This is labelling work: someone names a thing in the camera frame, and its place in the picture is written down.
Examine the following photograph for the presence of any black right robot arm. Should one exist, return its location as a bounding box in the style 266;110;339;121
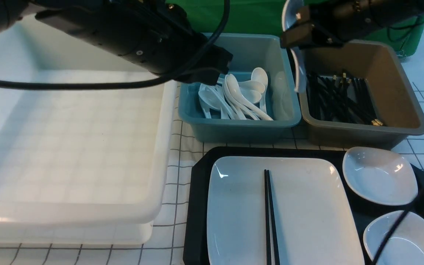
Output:
280;0;424;50

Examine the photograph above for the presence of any checkered white tablecloth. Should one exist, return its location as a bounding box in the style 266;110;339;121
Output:
0;81;424;265

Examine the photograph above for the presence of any pile of white spoons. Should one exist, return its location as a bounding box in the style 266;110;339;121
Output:
198;67;273;121

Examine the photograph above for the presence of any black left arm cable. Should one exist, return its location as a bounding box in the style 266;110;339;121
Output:
0;0;231;91

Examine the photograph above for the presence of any black chopstick pair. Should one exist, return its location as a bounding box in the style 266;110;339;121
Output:
264;169;280;265

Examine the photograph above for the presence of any white ceramic soup spoon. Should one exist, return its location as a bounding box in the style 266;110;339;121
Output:
281;0;307;93

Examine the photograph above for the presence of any white small dish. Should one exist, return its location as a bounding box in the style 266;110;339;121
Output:
343;146;418;206
363;210;424;265

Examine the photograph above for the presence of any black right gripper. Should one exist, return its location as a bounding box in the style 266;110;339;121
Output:
280;6;349;49

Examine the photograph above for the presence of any large white plastic bin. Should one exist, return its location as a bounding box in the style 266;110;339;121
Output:
0;15;177;245

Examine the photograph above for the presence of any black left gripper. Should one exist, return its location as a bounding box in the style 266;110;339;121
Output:
138;31;233;85

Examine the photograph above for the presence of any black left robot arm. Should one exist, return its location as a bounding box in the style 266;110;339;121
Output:
0;0;233;91

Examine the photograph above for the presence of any green backdrop cloth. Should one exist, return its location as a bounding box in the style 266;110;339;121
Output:
167;0;424;56

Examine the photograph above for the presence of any blue plastic spoon bin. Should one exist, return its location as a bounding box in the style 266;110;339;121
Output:
179;33;302;144

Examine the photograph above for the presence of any pile of black chopsticks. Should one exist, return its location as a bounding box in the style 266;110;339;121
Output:
306;70;386;127

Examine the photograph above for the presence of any large white rice plate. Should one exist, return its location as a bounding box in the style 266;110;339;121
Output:
206;156;365;265

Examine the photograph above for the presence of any black serving tray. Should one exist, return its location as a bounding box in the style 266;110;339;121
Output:
182;146;424;265

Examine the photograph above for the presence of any brown plastic chopstick bin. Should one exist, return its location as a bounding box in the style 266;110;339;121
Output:
299;41;424;149

